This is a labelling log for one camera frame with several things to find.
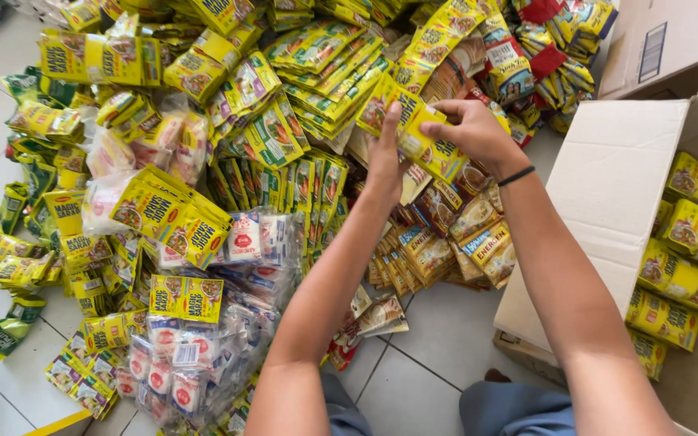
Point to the person's right hand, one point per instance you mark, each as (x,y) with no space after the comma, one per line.
(485,136)

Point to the pile of red yellow packs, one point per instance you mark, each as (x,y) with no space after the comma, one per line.
(543,66)

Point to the black wristband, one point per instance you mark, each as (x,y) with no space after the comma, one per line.
(515,176)

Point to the person's left hand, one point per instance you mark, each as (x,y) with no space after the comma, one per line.
(385,172)

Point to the closed brown cardboard carton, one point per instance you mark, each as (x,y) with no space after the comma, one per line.
(652,48)

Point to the pile of brown drink sachets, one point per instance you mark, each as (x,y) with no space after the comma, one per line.
(446,242)

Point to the open cardboard box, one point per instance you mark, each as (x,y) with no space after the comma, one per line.
(603,206)

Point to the clear bags of white sachets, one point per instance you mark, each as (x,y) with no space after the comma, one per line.
(234,315)

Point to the white brown drink sachets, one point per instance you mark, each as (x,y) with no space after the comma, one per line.
(373,318)

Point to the blue grey trousers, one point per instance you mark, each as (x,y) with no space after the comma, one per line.
(506,412)

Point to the green seasoning packets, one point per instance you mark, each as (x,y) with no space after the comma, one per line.
(6,330)

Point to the yellow seasoning sachet strip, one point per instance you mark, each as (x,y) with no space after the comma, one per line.
(431,151)

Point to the heap of yellow seasoning packets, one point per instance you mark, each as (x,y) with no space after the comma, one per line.
(203,79)

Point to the clear bags of pink sachets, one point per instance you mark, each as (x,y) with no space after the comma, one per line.
(143,145)

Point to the yellow packets inside box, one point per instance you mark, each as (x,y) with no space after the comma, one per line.
(682,272)

